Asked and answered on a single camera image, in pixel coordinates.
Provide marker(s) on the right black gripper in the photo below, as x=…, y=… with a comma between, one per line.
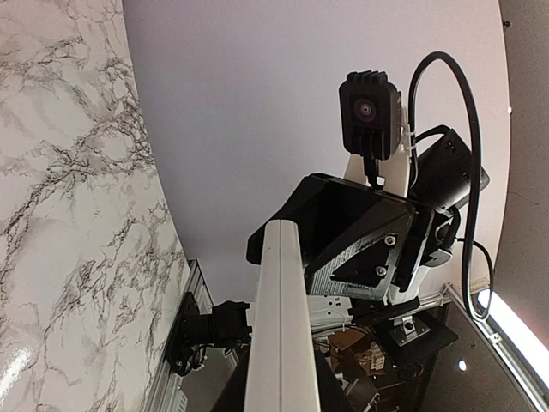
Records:
x=324, y=207

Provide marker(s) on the white remote control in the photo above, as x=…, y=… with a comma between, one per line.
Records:
x=281, y=373

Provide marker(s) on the white led light bar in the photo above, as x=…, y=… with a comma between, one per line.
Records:
x=520, y=351

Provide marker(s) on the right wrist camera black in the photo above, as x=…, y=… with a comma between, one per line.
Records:
x=370, y=115

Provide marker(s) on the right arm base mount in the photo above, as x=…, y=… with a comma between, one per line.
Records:
x=225, y=327

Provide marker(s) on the front aluminium rail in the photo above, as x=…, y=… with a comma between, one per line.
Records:
x=166, y=392

